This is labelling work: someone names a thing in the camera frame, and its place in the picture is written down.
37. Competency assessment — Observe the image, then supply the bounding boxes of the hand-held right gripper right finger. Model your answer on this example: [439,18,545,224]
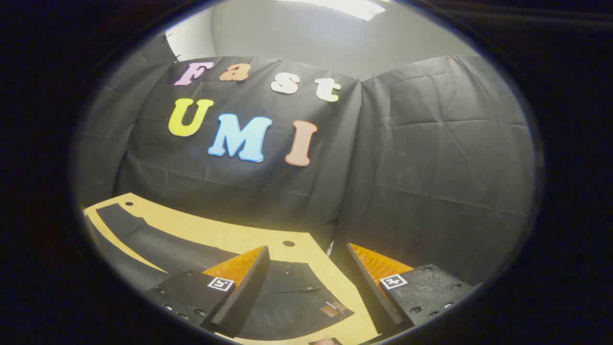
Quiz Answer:
[345,242,476,336]

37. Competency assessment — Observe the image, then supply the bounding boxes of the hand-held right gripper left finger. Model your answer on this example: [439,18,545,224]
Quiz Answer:
[144,245,271,339]

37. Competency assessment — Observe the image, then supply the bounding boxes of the dark grey jeans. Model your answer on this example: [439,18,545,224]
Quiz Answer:
[84,203,355,342]

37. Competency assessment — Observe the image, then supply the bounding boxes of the black backdrop cloth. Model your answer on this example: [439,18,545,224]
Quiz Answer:
[72,34,536,288]

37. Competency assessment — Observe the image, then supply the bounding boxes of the ceiling light panel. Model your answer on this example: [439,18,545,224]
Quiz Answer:
[273,0,386,22]

